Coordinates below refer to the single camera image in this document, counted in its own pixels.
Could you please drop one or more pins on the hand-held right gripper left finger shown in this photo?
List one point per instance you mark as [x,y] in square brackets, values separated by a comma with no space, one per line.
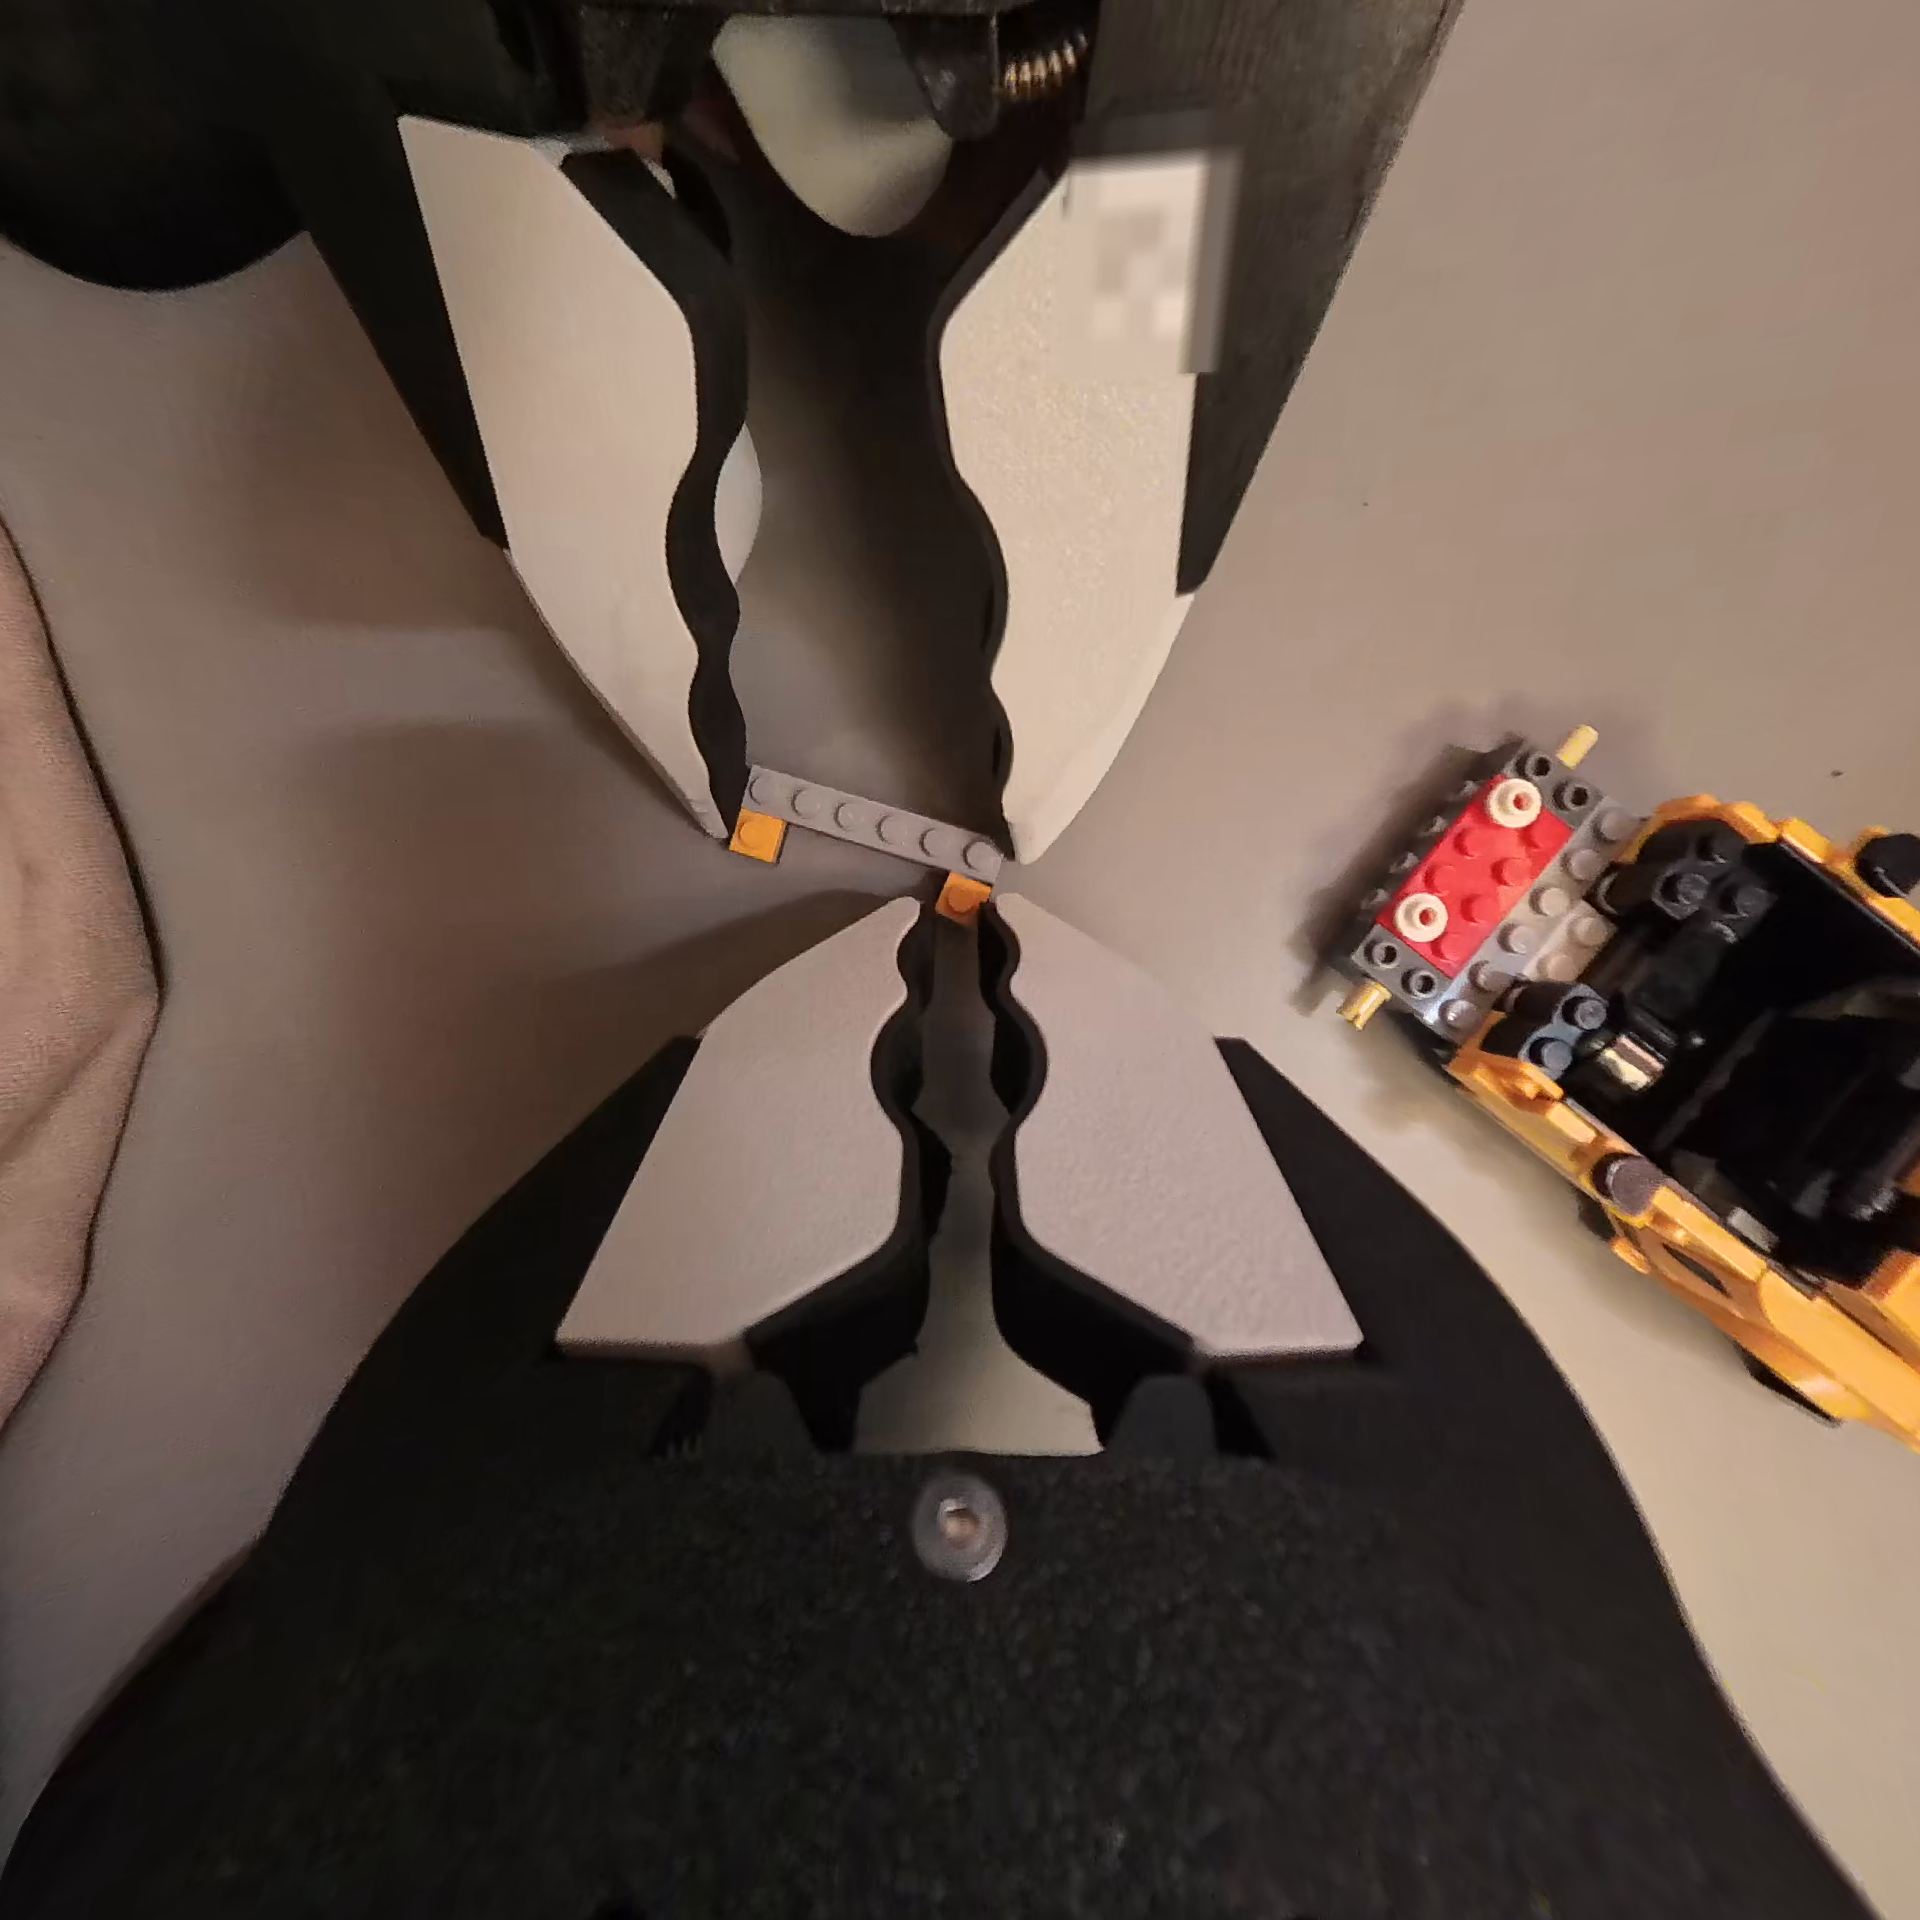
[764,1171]

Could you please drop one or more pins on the small orange lego tile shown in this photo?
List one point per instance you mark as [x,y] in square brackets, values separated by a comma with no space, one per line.
[962,897]
[759,838]

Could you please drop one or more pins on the taupe sweatshirt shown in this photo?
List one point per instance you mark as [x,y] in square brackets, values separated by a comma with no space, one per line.
[68,973]

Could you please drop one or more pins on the long grey lego plate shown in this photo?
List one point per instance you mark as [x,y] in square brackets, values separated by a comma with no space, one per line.
[869,821]

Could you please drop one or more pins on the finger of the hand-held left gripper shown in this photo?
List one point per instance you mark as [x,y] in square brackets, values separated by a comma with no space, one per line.
[571,451]
[1078,568]

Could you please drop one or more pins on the yellow lego car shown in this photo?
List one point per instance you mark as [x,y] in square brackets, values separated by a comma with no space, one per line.
[1695,1050]

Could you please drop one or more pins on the person's left forearm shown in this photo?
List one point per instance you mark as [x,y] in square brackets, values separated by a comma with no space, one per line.
[136,135]

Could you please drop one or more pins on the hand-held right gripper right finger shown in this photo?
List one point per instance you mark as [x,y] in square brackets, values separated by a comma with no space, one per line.
[1170,1186]

